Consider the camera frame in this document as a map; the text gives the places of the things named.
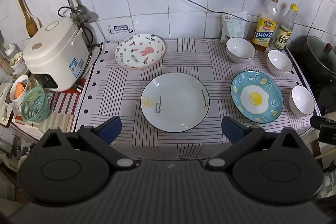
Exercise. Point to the wooden spatula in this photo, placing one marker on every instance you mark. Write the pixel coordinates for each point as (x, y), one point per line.
(31, 26)

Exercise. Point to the white rice cooker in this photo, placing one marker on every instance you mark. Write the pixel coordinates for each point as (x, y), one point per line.
(52, 50)

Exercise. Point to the black wok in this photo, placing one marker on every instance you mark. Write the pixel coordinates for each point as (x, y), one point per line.
(300, 54)

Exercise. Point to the glass wok lid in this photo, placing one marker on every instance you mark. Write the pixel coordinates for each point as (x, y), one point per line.
(319, 56)

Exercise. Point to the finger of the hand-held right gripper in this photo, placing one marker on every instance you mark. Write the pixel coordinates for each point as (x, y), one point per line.
(321, 121)

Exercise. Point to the green plastic basket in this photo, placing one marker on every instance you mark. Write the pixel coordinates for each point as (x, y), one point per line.
(34, 106)

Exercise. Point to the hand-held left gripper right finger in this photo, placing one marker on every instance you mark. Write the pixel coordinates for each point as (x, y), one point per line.
(232, 128)

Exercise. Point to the orange round food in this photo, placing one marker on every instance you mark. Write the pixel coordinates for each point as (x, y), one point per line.
(19, 90)

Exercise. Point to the red striped cloth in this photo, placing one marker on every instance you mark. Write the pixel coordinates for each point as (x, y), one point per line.
(63, 106)

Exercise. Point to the white plastic seasoning bag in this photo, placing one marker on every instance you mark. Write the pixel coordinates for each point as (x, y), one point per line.
(233, 27)

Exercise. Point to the small white container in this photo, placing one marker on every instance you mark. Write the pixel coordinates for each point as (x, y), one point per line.
(15, 61)

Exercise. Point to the black stove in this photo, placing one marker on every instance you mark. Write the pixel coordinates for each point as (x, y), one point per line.
(325, 100)

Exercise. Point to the pink rabbit print plate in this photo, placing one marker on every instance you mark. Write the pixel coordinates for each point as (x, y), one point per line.
(141, 53)

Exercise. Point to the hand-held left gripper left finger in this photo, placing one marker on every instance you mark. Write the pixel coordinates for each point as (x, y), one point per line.
(113, 127)

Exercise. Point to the clear vinegar bottle yellow cap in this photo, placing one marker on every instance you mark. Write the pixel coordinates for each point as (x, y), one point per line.
(283, 36)

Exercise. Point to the yellow label cooking wine bottle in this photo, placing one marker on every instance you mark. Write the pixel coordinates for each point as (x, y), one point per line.
(263, 32)

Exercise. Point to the white bowl with dark rim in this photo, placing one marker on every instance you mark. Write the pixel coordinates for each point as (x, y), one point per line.
(302, 100)
(240, 49)
(279, 61)

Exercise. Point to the blue fried egg plate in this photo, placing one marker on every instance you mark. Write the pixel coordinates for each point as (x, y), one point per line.
(256, 98)

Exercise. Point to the striped white tablecloth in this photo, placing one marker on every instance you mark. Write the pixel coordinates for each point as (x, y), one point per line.
(126, 82)

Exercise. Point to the white cup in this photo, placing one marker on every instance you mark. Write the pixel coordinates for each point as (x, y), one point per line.
(14, 104)

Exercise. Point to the white plate with sun drawing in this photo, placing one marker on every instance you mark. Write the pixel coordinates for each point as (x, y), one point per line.
(174, 100)

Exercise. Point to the white wall sticker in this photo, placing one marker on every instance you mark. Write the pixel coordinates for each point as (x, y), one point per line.
(119, 29)

